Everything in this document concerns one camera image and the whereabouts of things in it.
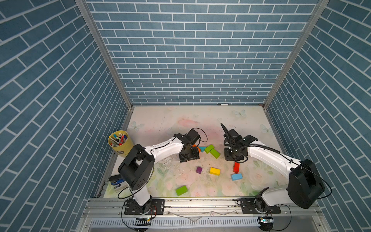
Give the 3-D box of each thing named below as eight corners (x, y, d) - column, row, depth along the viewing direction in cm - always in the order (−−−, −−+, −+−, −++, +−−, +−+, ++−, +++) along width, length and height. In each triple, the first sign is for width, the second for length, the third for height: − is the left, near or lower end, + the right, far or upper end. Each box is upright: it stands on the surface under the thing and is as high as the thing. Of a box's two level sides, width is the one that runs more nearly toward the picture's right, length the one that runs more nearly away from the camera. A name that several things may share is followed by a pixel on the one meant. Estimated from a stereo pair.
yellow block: (209, 173, 87) (209, 172, 85) (209, 168, 89) (210, 167, 87) (219, 176, 86) (220, 174, 84) (220, 170, 88) (220, 169, 87)
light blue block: (232, 181, 85) (233, 179, 83) (230, 175, 87) (231, 174, 85) (242, 178, 85) (243, 177, 84) (239, 173, 87) (240, 172, 86)
